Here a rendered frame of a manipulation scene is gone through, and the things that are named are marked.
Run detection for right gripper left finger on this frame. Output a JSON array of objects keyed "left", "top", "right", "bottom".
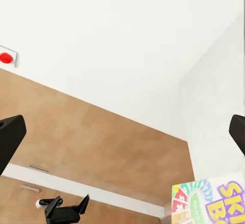
[{"left": 0, "top": 115, "right": 27, "bottom": 176}]

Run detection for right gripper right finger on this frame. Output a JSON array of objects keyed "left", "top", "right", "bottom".
[{"left": 229, "top": 114, "right": 245, "bottom": 156}]

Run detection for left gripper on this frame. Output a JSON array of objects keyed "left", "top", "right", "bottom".
[{"left": 44, "top": 195, "right": 89, "bottom": 224}]

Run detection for board game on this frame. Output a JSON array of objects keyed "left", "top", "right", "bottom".
[{"left": 171, "top": 171, "right": 245, "bottom": 224}]

